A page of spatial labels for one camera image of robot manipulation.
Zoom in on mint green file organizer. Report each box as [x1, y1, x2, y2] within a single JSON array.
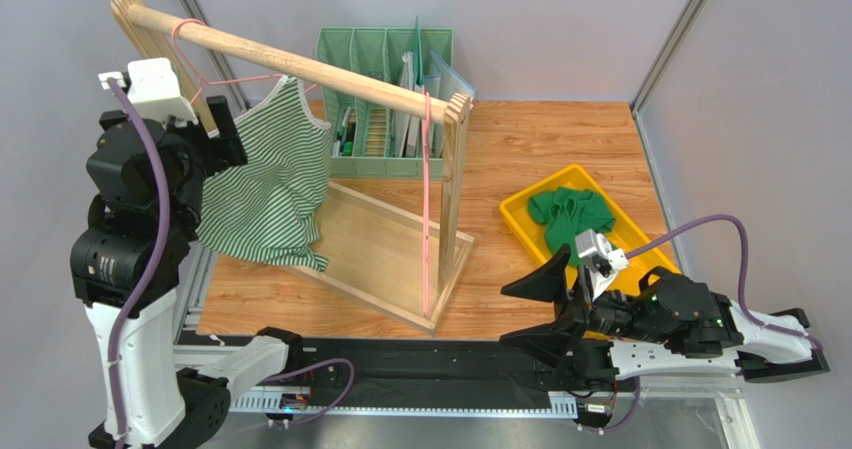
[[315, 24, 476, 180]]

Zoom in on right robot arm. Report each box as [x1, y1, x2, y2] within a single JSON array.
[[499, 246, 830, 392]]

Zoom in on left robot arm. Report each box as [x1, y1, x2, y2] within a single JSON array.
[[70, 96, 303, 448]]

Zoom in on green white striped tank top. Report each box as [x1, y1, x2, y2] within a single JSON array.
[[198, 76, 334, 271]]

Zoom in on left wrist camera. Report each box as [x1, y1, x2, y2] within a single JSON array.
[[98, 57, 199, 127]]

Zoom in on pink wire hanger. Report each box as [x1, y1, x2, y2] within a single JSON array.
[[420, 86, 431, 318]]

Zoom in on white folders in organizer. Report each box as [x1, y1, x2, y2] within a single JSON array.
[[392, 16, 478, 159]]

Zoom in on wooden clothes rack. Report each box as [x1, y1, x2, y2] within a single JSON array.
[[111, 0, 473, 334]]

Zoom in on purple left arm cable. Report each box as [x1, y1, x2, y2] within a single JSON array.
[[106, 78, 173, 449]]

